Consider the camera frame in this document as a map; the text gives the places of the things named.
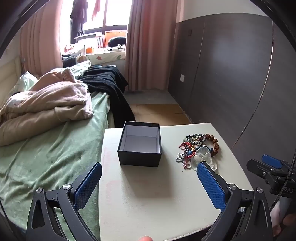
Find brown seed bead bracelet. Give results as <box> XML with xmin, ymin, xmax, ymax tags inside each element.
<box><xmin>203</xmin><ymin>133</ymin><xmax>220</xmax><ymax>154</ymax></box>

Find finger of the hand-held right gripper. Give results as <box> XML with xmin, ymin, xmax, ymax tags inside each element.
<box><xmin>246</xmin><ymin>159</ymin><xmax>274</xmax><ymax>184</ymax></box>
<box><xmin>261</xmin><ymin>154</ymin><xmax>283</xmax><ymax>170</ymax></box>

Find light green printed quilt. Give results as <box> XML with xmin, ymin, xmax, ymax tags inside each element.
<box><xmin>65</xmin><ymin>61</ymin><xmax>92</xmax><ymax>78</ymax></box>

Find black knit garment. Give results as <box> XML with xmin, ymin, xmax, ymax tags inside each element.
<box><xmin>79</xmin><ymin>65</ymin><xmax>136</xmax><ymax>128</ymax></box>

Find printed window seat cushion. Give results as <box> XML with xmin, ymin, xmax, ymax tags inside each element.
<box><xmin>88</xmin><ymin>45</ymin><xmax>127</xmax><ymax>64</ymax></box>

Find clear plastic bag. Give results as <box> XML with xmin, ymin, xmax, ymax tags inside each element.
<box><xmin>194</xmin><ymin>146</ymin><xmax>219</xmax><ymax>171</ymax></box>

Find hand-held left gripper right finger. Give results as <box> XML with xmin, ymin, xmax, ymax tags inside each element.
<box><xmin>196</xmin><ymin>161</ymin><xmax>273</xmax><ymax>241</ymax></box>

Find person's right hand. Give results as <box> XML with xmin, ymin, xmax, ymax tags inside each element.
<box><xmin>272</xmin><ymin>204</ymin><xmax>296</xmax><ymax>237</ymax></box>

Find black rounded bag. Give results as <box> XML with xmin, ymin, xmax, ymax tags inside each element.
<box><xmin>109</xmin><ymin>37</ymin><xmax>127</xmax><ymax>47</ymax></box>

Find white pillow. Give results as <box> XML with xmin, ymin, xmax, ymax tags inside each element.
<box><xmin>10</xmin><ymin>71</ymin><xmax>38</xmax><ymax>93</ymax></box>

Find hanging dark clothes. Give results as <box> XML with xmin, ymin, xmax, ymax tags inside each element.
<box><xmin>70</xmin><ymin>0</ymin><xmax>88</xmax><ymax>44</ymax></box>

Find black braided cable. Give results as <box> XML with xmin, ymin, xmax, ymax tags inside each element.
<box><xmin>269</xmin><ymin>166</ymin><xmax>292</xmax><ymax>210</ymax></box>

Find flat cardboard sheet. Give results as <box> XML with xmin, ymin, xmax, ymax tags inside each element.
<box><xmin>128</xmin><ymin>103</ymin><xmax>192</xmax><ymax>128</ymax></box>

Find green bed sheet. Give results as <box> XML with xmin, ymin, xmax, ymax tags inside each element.
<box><xmin>0</xmin><ymin>91</ymin><xmax>116</xmax><ymax>237</ymax></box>

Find black cardboard box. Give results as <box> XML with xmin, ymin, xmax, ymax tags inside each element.
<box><xmin>117</xmin><ymin>121</ymin><xmax>162</xmax><ymax>168</ymax></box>

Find orange board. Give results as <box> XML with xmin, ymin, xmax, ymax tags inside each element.
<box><xmin>105</xmin><ymin>31</ymin><xmax>127</xmax><ymax>45</ymax></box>

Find pile of colourful beaded bracelets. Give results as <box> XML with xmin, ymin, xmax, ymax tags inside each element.
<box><xmin>176</xmin><ymin>133</ymin><xmax>220</xmax><ymax>171</ymax></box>

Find beige padded headboard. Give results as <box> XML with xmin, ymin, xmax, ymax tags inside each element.
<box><xmin>0</xmin><ymin>57</ymin><xmax>23</xmax><ymax>102</ymax></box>

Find hanging pink garment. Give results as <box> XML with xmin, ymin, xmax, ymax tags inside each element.
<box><xmin>92</xmin><ymin>0</ymin><xmax>101</xmax><ymax>21</ymax></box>

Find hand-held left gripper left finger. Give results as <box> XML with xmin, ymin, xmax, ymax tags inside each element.
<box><xmin>26</xmin><ymin>161</ymin><xmax>103</xmax><ymax>241</ymax></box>

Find beige blanket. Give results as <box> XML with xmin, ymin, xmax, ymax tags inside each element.
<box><xmin>0</xmin><ymin>109</ymin><xmax>77</xmax><ymax>147</ymax></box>

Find pink fleece blanket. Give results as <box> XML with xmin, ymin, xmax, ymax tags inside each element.
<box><xmin>5</xmin><ymin>68</ymin><xmax>94</xmax><ymax>121</ymax></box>

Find pink curtain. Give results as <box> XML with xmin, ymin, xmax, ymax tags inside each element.
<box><xmin>20</xmin><ymin>0</ymin><xmax>64</xmax><ymax>76</ymax></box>
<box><xmin>124</xmin><ymin>0</ymin><xmax>178</xmax><ymax>91</ymax></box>

